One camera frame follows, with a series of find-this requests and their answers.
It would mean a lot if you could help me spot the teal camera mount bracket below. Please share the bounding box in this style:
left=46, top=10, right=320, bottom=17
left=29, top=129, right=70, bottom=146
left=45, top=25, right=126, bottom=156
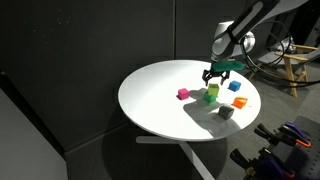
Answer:
left=212, top=59, right=245, bottom=73

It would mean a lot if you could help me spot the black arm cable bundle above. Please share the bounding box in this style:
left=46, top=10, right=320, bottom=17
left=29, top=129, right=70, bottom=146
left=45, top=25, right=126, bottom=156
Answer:
left=241, top=19, right=320, bottom=89

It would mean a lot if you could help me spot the purple orange clamp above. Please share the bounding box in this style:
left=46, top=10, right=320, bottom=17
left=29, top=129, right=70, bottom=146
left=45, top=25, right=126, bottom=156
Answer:
left=283, top=121, right=313, bottom=149

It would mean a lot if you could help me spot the grey block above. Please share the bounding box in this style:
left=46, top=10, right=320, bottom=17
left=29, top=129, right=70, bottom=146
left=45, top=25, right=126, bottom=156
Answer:
left=217, top=104, right=235, bottom=120

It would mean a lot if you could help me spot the magenta block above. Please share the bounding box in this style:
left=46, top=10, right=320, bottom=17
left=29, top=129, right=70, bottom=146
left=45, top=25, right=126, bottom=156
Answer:
left=177, top=87, right=190, bottom=101

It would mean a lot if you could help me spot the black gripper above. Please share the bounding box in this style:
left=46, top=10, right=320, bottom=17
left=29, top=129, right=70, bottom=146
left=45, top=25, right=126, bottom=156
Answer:
left=201, top=68, right=231, bottom=87

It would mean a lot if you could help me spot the perforated metal board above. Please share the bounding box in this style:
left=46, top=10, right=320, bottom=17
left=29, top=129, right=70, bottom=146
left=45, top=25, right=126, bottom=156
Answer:
left=283, top=133, right=320, bottom=180

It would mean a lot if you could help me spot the wooden chair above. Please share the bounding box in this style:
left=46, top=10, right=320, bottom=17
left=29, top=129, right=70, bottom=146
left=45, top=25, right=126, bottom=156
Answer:
left=248, top=43, right=319, bottom=98

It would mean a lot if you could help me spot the orange block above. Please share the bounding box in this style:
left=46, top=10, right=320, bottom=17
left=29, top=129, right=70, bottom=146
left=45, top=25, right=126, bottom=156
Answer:
left=232, top=96, right=249, bottom=110

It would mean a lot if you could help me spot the white table base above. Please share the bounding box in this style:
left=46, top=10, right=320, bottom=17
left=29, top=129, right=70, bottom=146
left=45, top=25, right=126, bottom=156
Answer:
left=135, top=134, right=216, bottom=180

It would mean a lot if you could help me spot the large purple clamp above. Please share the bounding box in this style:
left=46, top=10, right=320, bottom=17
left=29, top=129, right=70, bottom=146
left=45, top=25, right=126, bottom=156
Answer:
left=229, top=148, right=296, bottom=180

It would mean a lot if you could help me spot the light green block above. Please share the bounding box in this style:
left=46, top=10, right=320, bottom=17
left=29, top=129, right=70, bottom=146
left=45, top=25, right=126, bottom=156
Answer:
left=207, top=83, right=220, bottom=98

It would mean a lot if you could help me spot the blue block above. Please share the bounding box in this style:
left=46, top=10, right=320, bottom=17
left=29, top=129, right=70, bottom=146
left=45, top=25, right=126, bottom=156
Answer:
left=228, top=80, right=242, bottom=93

